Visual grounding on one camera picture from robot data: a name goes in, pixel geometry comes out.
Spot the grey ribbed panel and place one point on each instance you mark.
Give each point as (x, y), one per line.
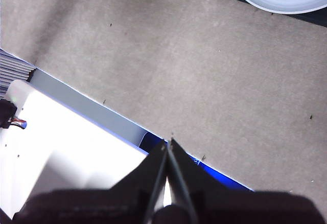
(12, 68)

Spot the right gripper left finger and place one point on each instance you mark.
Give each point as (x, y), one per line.
(122, 206)

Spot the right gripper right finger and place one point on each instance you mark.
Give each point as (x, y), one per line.
(230, 206)

